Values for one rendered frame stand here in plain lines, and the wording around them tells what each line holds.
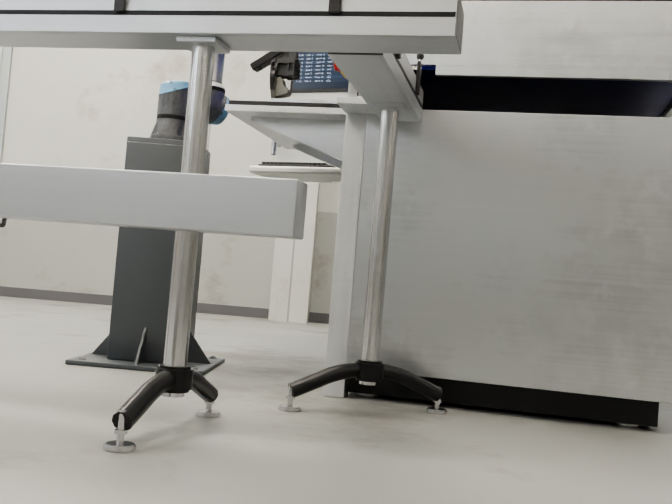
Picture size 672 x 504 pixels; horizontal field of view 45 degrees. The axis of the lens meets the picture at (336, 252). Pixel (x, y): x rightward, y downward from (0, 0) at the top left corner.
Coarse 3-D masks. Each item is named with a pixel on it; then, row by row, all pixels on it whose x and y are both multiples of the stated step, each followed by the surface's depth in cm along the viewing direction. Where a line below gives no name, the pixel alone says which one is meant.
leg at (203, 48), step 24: (192, 48) 174; (216, 48) 175; (192, 72) 173; (192, 96) 173; (192, 120) 172; (192, 144) 172; (192, 168) 172; (192, 240) 172; (192, 264) 172; (192, 288) 173; (168, 312) 172; (168, 336) 171; (168, 360) 171
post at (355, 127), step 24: (360, 120) 245; (360, 144) 245; (360, 168) 244; (360, 192) 244; (336, 240) 245; (336, 264) 244; (336, 288) 244; (336, 312) 244; (336, 336) 243; (336, 360) 243; (336, 384) 242
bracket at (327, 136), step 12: (252, 120) 263; (264, 120) 263; (276, 120) 262; (288, 120) 261; (300, 120) 260; (312, 120) 259; (324, 120) 258; (336, 120) 257; (288, 132) 260; (300, 132) 260; (312, 132) 259; (324, 132) 258; (336, 132) 257; (312, 144) 258; (324, 144) 258; (336, 144) 257; (336, 156) 256
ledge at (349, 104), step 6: (336, 102) 233; (342, 102) 233; (348, 102) 232; (354, 102) 232; (360, 102) 231; (342, 108) 240; (348, 108) 239; (354, 108) 238; (360, 108) 238; (366, 108) 237
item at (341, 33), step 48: (0, 0) 180; (48, 0) 178; (96, 0) 175; (144, 0) 172; (192, 0) 170; (240, 0) 168; (288, 0) 165; (336, 0) 162; (384, 0) 161; (432, 0) 158; (96, 48) 188; (144, 48) 185; (240, 48) 178; (288, 48) 175; (336, 48) 172; (384, 48) 169; (432, 48) 166
